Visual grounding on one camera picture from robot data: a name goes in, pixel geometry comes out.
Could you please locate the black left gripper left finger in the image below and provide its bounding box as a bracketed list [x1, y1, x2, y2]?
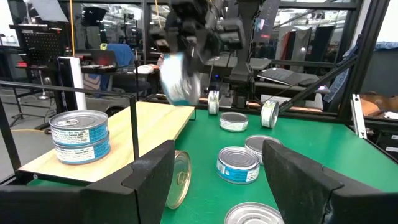
[0, 139, 176, 224]

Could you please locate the green white label can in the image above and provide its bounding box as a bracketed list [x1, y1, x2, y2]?
[207, 90, 220, 116]
[219, 111, 249, 133]
[244, 134, 284, 166]

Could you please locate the black pegboard rack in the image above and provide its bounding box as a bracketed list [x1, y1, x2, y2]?
[9, 24, 68, 68]

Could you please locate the red label tuna can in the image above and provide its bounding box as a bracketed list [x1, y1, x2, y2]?
[223, 202, 285, 224]

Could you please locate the green table mat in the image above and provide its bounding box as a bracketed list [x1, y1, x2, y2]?
[27, 108, 398, 224]

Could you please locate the blue hanging cloth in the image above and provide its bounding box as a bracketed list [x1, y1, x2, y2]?
[323, 46, 358, 103]

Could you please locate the black keyboard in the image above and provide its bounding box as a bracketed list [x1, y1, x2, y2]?
[257, 67, 321, 87]

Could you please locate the silver aluminium bracket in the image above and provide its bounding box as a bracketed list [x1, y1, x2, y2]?
[350, 93, 368, 139]

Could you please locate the teal label tuna can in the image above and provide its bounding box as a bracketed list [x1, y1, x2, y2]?
[49, 109, 109, 147]
[159, 52, 202, 106]
[53, 132, 112, 166]

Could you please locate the brown box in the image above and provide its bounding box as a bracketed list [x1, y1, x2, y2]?
[360, 91, 398, 121]

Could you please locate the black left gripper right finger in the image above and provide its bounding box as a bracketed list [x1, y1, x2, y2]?
[262, 139, 398, 224]

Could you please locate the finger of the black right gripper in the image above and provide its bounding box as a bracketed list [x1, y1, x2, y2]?
[186, 37, 218, 74]
[149, 26, 172, 54]

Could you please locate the wooden shelf board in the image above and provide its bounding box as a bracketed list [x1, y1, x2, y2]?
[17, 101, 196, 184]

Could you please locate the blue office chair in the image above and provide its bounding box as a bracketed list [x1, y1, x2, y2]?
[99, 42, 136, 91]

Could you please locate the yellow hanging cable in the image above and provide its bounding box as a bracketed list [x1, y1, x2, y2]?
[68, 0, 76, 57]

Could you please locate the blue yellow label can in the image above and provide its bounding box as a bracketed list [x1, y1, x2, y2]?
[216, 146, 261, 185]
[260, 99, 280, 130]

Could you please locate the black white computer tower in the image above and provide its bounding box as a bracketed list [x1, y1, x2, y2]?
[57, 55, 87, 111]

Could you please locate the navy red stripe gold can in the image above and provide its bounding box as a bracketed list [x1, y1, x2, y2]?
[164, 149, 193, 210]

